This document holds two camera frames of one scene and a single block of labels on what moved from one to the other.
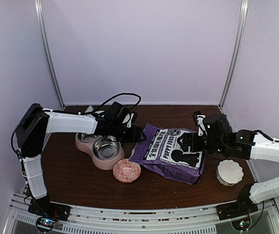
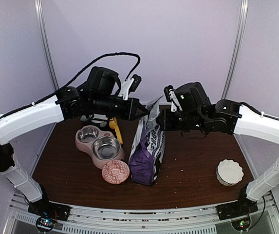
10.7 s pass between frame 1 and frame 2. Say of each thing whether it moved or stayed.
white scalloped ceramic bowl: stayed
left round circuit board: stayed
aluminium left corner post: stayed
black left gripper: moved
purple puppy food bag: moved
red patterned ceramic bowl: moved
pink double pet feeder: stayed
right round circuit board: stayed
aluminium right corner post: stayed
